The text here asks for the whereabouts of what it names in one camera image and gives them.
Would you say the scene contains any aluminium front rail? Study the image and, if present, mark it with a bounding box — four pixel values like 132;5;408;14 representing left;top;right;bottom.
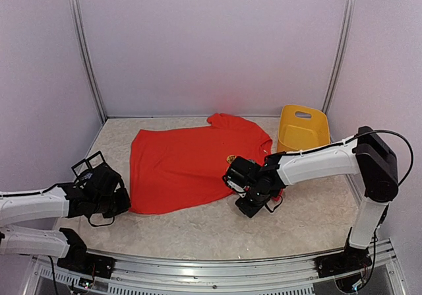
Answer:
19;238;409;295

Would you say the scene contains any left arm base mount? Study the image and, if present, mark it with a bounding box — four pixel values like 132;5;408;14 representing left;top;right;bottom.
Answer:
57;228;115;279

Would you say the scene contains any red t-shirt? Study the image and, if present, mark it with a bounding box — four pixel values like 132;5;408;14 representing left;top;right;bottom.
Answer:
130;113;273;215

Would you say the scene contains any yellow round brooch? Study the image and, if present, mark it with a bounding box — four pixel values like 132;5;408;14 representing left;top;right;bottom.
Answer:
226;155;236;164

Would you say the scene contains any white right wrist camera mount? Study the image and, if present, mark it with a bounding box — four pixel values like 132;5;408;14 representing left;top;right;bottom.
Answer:
224;179;247;197

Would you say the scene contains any black display box right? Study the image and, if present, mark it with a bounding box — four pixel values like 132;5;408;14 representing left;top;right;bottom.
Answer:
86;150;107;170

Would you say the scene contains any black display box left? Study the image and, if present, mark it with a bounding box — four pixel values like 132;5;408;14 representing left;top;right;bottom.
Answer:
71;160;90;182

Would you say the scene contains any yellow plastic basket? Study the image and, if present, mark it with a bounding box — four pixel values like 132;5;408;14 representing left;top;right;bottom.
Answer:
277;105;330;152

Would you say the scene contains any black display box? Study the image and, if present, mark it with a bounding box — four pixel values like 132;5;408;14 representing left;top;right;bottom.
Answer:
71;160;90;182
86;150;107;170

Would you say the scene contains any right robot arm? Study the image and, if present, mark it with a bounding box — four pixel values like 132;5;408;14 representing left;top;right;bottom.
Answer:
222;126;409;271

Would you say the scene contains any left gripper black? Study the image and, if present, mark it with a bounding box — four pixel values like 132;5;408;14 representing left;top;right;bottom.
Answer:
94;187;131;218

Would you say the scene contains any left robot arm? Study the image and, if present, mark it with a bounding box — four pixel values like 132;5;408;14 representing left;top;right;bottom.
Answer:
1;163;131;272

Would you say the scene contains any right aluminium corner post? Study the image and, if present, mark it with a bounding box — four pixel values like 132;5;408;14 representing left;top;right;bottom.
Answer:
321;0;355;115

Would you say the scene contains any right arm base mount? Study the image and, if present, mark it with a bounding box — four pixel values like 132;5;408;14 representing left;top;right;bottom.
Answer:
314;237;373;279

